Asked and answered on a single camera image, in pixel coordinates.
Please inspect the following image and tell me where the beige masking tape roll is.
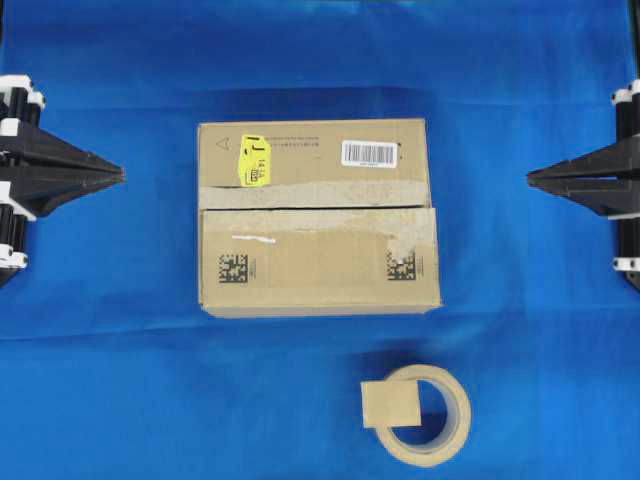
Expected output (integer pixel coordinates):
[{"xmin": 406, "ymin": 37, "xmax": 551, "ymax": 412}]
[{"xmin": 370, "ymin": 364, "xmax": 472, "ymax": 468}]

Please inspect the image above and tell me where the blue table cloth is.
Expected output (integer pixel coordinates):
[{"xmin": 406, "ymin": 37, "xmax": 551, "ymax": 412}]
[{"xmin": 1, "ymin": 1, "xmax": 639, "ymax": 479}]

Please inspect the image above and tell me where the brown cardboard box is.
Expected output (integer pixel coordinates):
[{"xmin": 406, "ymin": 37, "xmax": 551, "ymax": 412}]
[{"xmin": 197, "ymin": 118, "xmax": 442, "ymax": 319}]

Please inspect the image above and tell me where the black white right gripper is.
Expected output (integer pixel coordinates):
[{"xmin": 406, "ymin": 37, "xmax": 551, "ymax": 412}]
[{"xmin": 527, "ymin": 79, "xmax": 639, "ymax": 288}]

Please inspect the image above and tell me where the white barcode label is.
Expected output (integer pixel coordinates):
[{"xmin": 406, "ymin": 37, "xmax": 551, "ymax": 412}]
[{"xmin": 341, "ymin": 140, "xmax": 399, "ymax": 169}]

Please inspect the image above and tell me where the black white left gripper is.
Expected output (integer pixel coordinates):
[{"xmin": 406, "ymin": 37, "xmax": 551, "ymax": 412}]
[{"xmin": 1, "ymin": 74, "xmax": 124, "ymax": 287}]

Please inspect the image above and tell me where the beige tape strip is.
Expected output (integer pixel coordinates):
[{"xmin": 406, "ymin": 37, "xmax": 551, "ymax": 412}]
[{"xmin": 361, "ymin": 380, "xmax": 422, "ymax": 428}]

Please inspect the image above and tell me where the yellow sticker label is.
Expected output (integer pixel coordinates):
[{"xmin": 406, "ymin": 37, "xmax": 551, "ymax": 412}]
[{"xmin": 238, "ymin": 134, "xmax": 272, "ymax": 188}]

